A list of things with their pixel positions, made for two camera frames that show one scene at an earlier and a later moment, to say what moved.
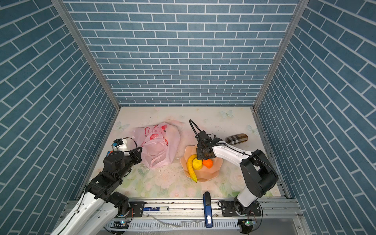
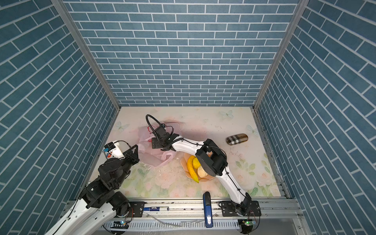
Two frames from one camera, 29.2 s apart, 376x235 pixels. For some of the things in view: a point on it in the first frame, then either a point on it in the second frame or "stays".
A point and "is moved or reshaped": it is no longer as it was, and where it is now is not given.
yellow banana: (190, 166) stays
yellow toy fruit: (197, 163) stays
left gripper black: (137, 157) stays
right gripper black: (199, 152) → (156, 143)
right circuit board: (249, 223) stays
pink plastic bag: (157, 142) is moved or reshaped
